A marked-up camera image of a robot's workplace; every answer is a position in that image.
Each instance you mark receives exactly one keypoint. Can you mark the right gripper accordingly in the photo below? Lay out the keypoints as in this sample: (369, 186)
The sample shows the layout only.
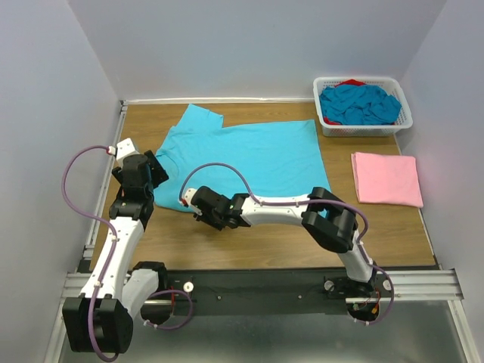
(200, 216)

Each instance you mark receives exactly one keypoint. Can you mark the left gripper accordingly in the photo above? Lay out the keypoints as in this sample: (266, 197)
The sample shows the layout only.
(159, 175)

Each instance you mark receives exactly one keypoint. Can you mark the light blue t shirt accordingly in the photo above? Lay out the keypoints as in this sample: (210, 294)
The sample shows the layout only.
(276, 159)

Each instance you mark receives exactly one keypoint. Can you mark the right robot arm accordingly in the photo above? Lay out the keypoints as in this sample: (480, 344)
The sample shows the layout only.
(329, 221)

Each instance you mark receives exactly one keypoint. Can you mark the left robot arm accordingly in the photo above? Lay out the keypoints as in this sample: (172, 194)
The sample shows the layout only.
(100, 319)

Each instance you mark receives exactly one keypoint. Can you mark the folded pink t shirt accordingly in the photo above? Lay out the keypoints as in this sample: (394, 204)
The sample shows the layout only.
(386, 179)

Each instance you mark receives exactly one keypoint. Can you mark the dark blue t shirt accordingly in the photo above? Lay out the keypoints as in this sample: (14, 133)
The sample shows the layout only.
(359, 106)

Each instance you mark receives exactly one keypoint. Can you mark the white plastic laundry basket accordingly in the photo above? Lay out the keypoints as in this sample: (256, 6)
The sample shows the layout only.
(361, 106)

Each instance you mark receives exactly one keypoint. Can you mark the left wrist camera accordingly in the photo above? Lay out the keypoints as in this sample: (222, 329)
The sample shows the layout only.
(122, 150)

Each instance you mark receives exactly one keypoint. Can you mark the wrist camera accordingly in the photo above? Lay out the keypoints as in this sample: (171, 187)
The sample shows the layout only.
(122, 150)
(187, 198)

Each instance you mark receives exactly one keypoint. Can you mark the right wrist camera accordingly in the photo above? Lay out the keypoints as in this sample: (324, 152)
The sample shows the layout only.
(187, 198)

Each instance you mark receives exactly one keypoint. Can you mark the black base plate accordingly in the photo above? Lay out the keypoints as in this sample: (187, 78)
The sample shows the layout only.
(280, 291)

